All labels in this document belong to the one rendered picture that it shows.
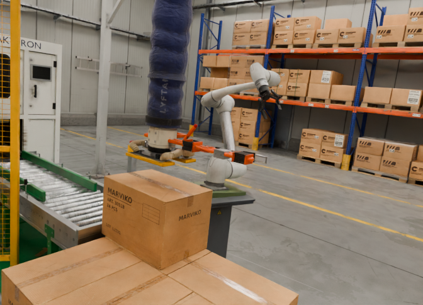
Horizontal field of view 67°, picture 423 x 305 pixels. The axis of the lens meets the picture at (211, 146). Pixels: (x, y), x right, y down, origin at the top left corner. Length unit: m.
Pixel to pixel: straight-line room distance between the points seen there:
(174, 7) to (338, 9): 9.06
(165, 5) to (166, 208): 1.11
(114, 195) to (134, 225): 0.25
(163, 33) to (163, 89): 0.31
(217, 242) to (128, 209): 0.97
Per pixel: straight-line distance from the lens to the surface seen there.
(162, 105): 1.90
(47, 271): 1.99
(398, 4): 10.34
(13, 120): 2.73
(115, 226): 2.19
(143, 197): 1.91
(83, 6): 12.33
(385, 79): 9.99
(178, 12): 1.94
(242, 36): 10.47
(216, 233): 2.69
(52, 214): 2.56
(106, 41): 5.52
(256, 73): 2.40
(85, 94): 12.18
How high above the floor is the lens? 1.54
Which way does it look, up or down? 9 degrees down
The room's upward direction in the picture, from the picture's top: 6 degrees clockwise
